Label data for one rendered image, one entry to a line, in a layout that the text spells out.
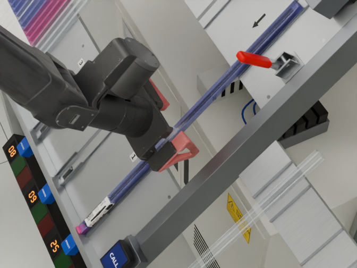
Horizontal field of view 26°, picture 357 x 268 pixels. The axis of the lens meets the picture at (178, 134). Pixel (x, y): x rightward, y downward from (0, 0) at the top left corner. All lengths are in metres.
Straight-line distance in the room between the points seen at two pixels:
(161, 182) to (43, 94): 0.33
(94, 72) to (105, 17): 1.61
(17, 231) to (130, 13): 0.73
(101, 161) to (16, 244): 0.88
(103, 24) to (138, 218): 1.43
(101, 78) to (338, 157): 0.66
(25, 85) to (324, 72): 0.40
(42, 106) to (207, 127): 0.64
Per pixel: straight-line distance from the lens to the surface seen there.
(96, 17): 2.60
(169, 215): 1.15
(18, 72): 0.89
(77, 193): 1.31
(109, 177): 1.26
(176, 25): 1.70
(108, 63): 0.98
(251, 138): 1.09
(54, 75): 0.92
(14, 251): 2.12
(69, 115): 0.96
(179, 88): 1.58
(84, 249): 1.26
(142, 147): 1.07
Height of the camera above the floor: 1.84
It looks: 54 degrees down
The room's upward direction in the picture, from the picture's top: straight up
